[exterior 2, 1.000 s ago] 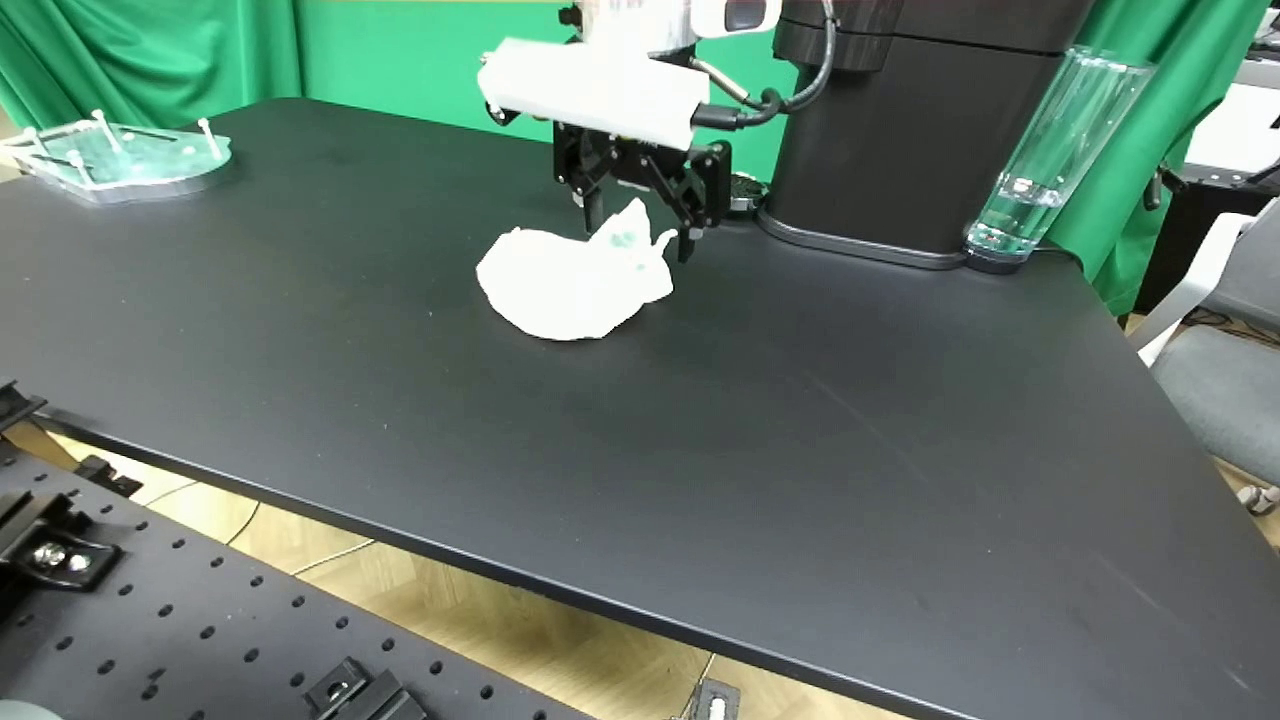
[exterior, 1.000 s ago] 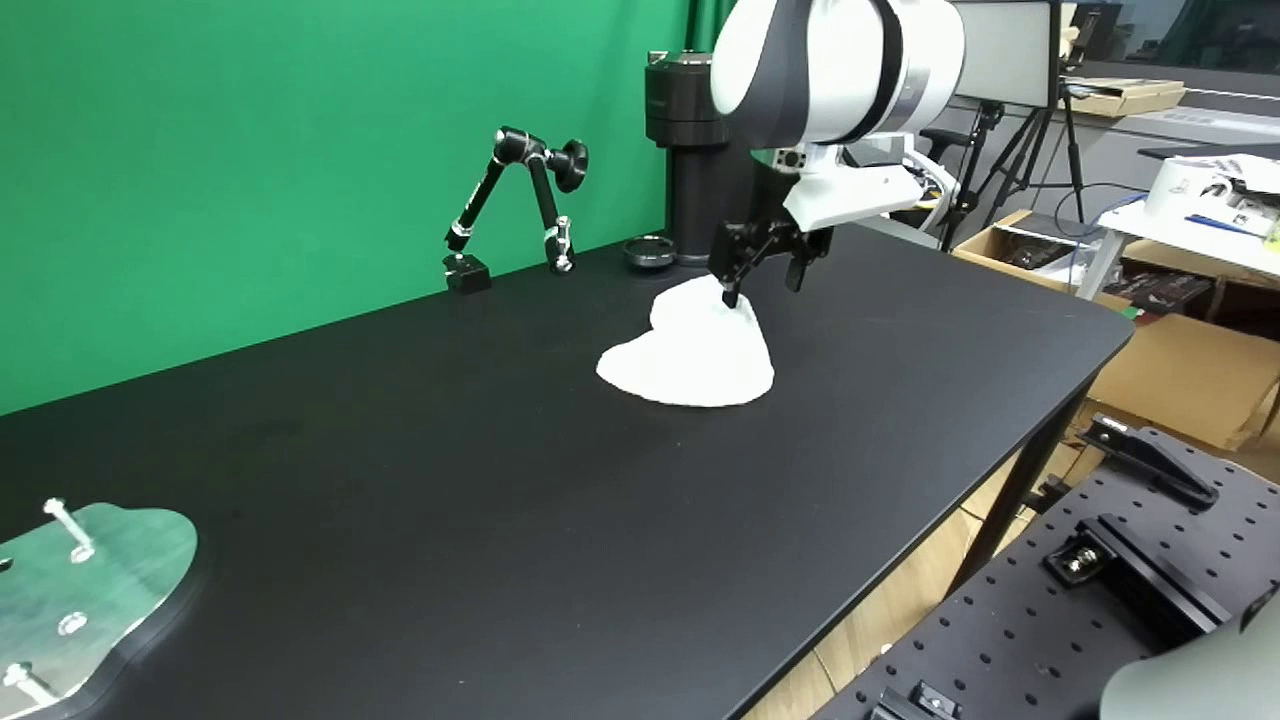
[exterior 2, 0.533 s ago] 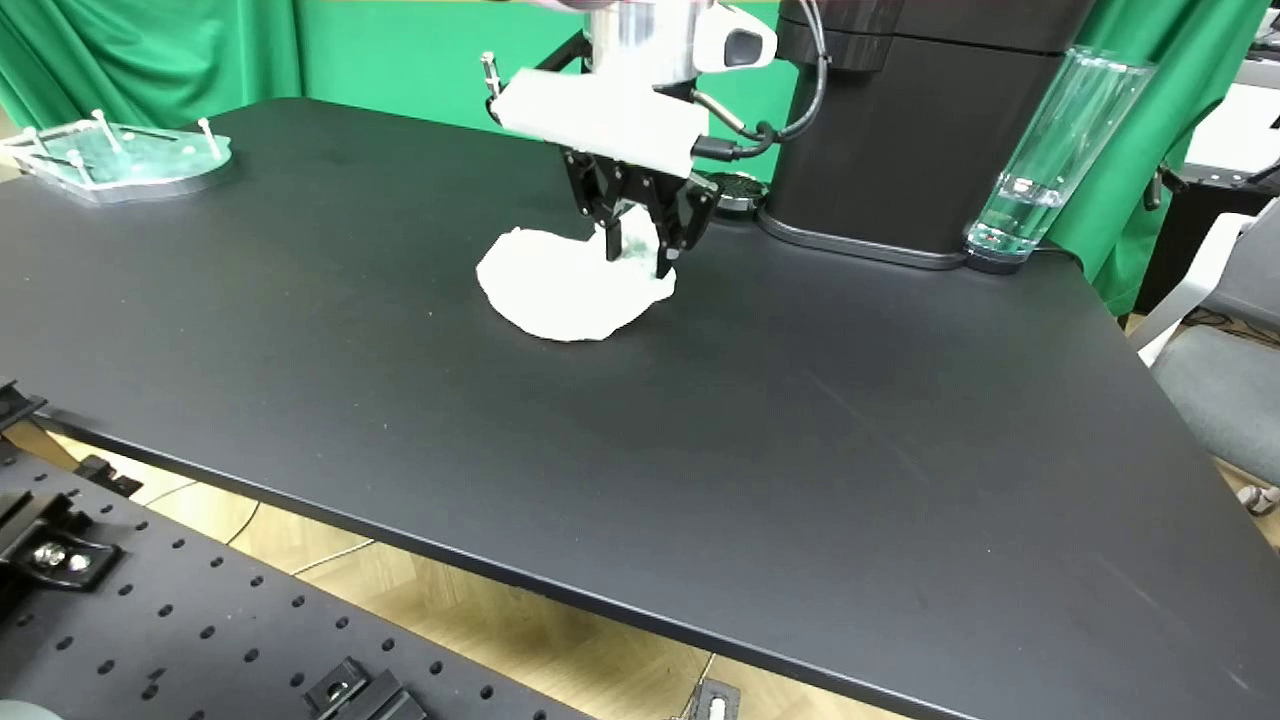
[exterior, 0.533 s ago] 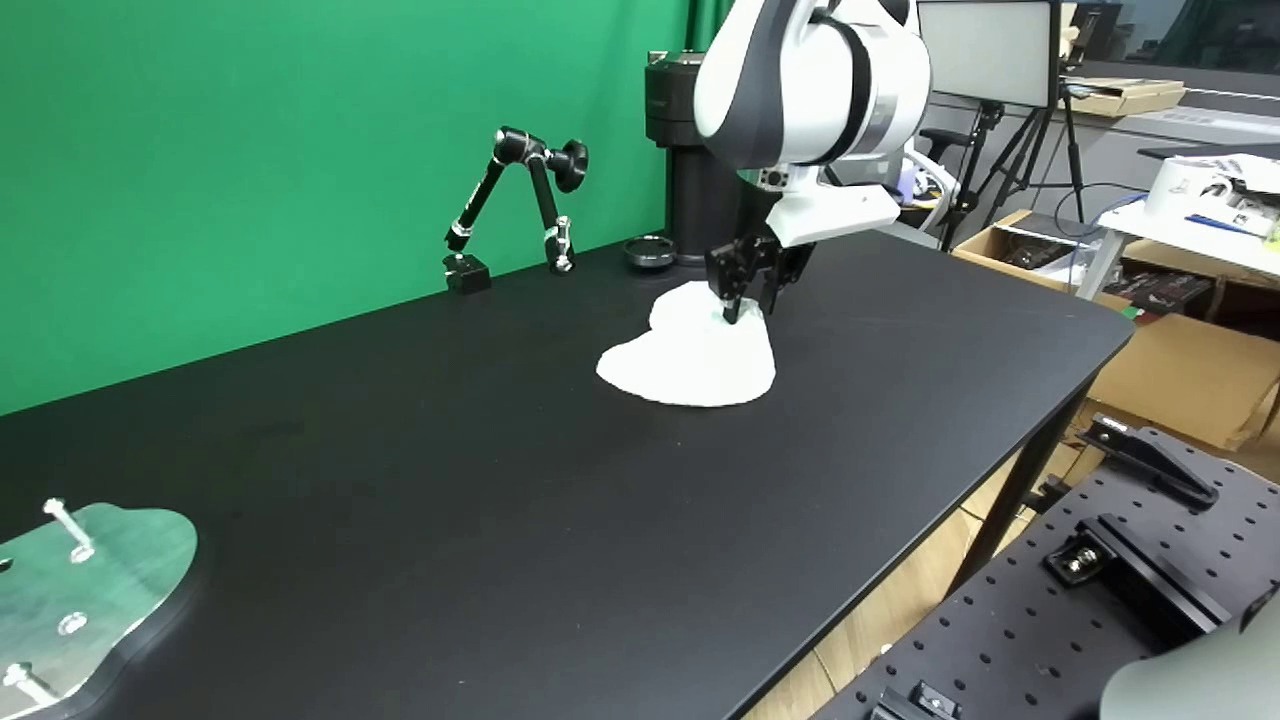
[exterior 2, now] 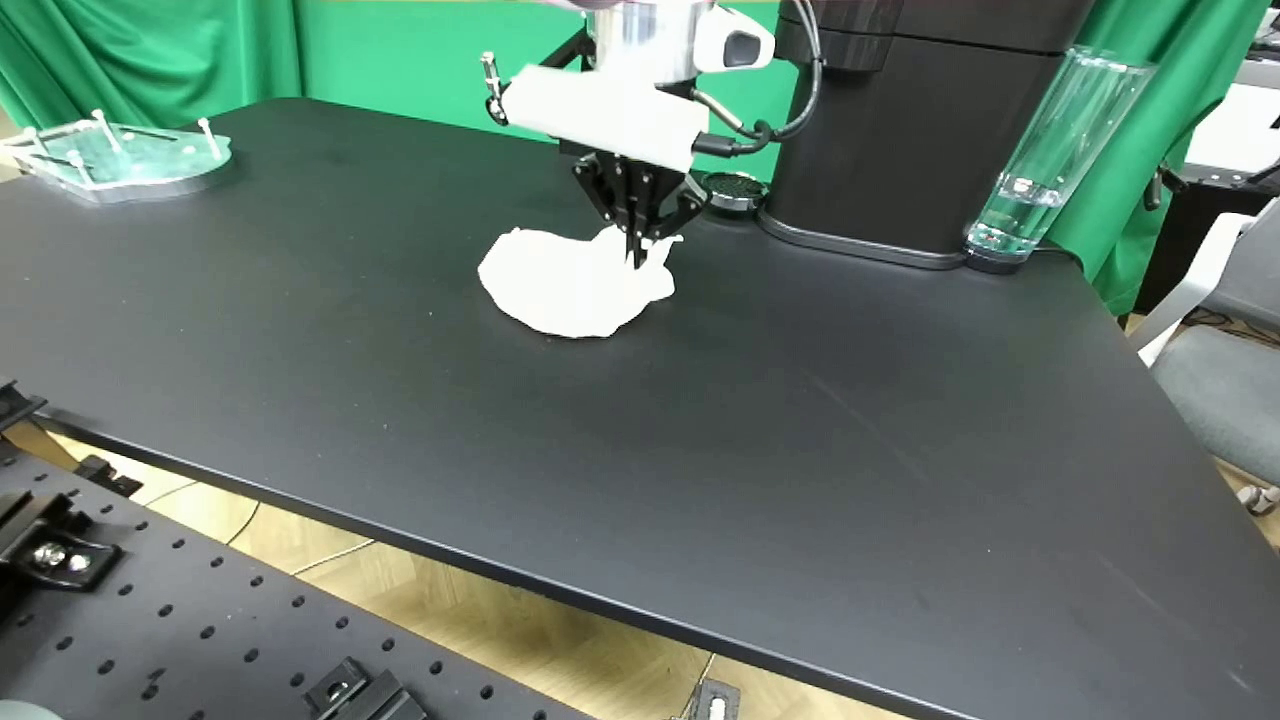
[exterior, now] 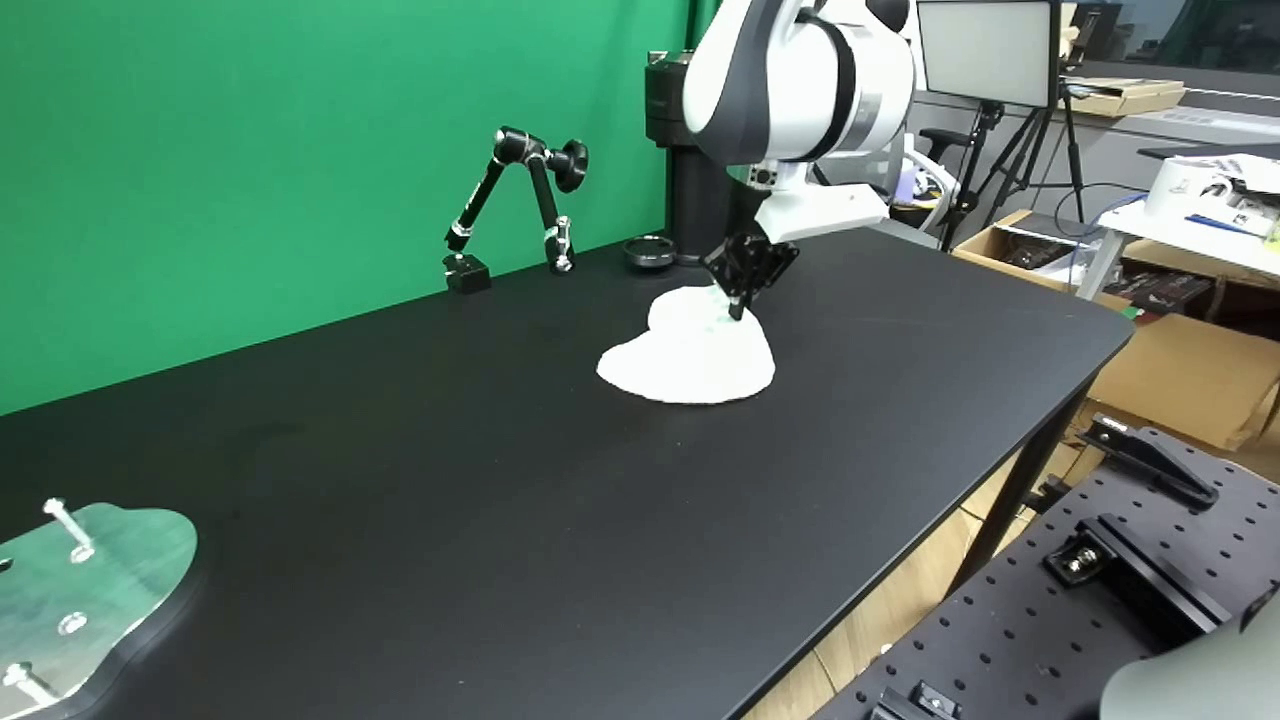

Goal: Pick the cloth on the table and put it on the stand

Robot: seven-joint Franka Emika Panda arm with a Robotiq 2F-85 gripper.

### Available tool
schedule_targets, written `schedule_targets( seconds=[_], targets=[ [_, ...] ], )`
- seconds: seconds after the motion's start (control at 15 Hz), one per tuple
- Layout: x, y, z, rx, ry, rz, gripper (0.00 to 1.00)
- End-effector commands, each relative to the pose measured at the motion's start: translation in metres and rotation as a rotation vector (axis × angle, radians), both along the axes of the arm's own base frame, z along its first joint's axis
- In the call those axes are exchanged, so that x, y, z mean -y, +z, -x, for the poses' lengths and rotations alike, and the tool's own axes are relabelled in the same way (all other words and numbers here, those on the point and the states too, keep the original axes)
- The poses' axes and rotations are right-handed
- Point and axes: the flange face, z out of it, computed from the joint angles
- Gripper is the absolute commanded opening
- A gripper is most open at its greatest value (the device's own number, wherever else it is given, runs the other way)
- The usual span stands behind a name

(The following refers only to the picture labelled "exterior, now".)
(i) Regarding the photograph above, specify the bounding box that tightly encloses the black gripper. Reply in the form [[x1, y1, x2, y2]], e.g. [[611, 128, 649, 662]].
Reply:
[[702, 220, 803, 328]]

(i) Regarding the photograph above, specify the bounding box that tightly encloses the white cloth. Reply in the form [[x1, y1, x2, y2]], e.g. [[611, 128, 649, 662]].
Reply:
[[592, 281, 782, 409]]

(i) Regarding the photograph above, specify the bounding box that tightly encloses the small black round cap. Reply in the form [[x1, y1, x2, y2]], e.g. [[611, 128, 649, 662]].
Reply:
[[626, 231, 679, 277]]

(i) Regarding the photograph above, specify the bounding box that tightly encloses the open cardboard box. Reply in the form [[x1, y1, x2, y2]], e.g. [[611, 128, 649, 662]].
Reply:
[[954, 207, 1111, 299]]

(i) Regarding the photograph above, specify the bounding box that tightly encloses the white board panel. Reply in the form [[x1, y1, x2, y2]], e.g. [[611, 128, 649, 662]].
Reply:
[[918, 0, 1064, 112]]

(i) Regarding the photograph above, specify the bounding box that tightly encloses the black perforated breadboard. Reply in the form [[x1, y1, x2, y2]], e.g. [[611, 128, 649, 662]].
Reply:
[[812, 420, 1280, 720]]

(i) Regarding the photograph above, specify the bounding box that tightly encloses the black metal bar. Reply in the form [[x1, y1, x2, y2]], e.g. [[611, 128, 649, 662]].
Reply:
[[1083, 413, 1225, 512]]

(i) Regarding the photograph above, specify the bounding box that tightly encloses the large closed cardboard box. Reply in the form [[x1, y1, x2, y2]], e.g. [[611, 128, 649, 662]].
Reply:
[[1083, 311, 1280, 455]]

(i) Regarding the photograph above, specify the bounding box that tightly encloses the white side table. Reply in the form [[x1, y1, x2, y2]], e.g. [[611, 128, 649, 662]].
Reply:
[[1096, 150, 1280, 294]]

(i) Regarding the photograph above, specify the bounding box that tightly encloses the black clamp with silver screws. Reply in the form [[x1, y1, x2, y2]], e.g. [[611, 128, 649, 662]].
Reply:
[[1041, 515, 1238, 635]]

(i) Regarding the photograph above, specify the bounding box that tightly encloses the green backdrop curtain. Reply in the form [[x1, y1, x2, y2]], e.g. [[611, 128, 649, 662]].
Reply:
[[0, 0, 734, 417]]

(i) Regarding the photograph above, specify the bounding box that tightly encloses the clear acrylic plate with pegs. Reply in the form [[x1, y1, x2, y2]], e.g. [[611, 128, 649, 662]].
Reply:
[[0, 498, 201, 720]]

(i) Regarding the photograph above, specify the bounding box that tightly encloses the black pedestal box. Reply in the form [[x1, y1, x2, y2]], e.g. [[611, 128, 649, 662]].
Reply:
[[645, 48, 752, 266]]

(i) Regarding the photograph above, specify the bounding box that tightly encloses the black camera tripod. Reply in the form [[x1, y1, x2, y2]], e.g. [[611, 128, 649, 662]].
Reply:
[[937, 96, 1091, 257]]

